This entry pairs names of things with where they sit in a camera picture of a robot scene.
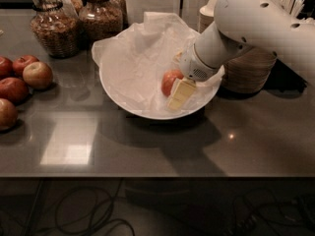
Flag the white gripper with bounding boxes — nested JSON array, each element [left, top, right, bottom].
[[166, 45, 219, 111]]

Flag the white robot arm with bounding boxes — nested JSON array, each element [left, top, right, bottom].
[[167, 0, 315, 110]]

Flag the white bowl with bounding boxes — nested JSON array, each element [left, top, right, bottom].
[[98, 26, 223, 121]]

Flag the yellow-red apple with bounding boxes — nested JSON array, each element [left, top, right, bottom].
[[23, 61, 53, 90]]

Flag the red apple back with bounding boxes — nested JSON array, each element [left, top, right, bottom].
[[12, 55, 38, 77]]

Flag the dark red apple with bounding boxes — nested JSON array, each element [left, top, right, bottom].
[[0, 78, 29, 104]]

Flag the white paper liner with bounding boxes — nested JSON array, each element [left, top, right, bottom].
[[92, 11, 225, 117]]

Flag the back stack paper bowls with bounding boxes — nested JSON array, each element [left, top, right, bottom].
[[198, 0, 218, 33]]

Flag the stack paper bowls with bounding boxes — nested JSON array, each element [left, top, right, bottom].
[[198, 0, 218, 33], [221, 48, 277, 94]]

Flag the front stack paper bowls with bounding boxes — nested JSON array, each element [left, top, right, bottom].
[[221, 48, 277, 94]]

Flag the right glass granola jar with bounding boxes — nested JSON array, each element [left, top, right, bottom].
[[79, 0, 123, 41]]

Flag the glass granola jar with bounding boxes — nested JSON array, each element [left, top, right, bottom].
[[79, 0, 123, 41], [30, 0, 80, 58]]

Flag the left glass granola jar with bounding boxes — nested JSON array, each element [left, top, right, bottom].
[[30, 0, 80, 58]]

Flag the black floor cable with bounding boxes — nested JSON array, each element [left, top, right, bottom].
[[19, 179, 136, 236]]

